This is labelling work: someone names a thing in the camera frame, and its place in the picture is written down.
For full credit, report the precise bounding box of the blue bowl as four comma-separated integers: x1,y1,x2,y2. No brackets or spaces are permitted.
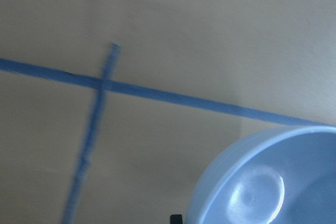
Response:
185,126,335,223

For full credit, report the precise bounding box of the long blue tape strip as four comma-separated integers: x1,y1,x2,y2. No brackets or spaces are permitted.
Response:
1,58,326,126

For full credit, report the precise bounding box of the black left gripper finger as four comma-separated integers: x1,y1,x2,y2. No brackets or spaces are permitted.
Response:
170,214,182,224

